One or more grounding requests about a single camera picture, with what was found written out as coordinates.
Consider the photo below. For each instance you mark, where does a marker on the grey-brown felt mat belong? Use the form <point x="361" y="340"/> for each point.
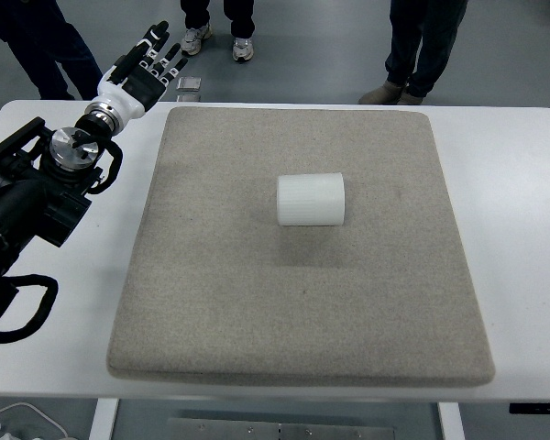
<point x="302" y="298"/>

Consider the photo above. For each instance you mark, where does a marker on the grey metal plate with screws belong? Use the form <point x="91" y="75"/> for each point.
<point x="279" y="431"/>

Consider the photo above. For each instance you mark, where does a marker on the silver floor socket box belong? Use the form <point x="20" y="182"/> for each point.
<point x="189" y="83"/>

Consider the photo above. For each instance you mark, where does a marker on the person with tan boots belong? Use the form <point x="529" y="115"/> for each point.
<point x="417" y="46"/>

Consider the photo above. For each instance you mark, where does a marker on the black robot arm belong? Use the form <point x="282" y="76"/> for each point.
<point x="23" y="197"/>

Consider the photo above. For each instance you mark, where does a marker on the person with white sneakers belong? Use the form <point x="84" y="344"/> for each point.
<point x="240" y="18"/>

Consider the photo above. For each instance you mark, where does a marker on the white cup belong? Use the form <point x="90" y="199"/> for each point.
<point x="311" y="199"/>

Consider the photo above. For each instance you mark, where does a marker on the person with black shoes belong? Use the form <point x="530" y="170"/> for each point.
<point x="50" y="46"/>

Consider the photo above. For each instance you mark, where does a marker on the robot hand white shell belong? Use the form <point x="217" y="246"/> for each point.
<point x="126" y="98"/>

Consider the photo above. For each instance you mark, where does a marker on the white table leg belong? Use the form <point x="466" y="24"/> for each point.
<point x="103" y="421"/>
<point x="450" y="424"/>

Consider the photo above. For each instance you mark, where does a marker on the black table control panel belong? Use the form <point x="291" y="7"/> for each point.
<point x="538" y="408"/>

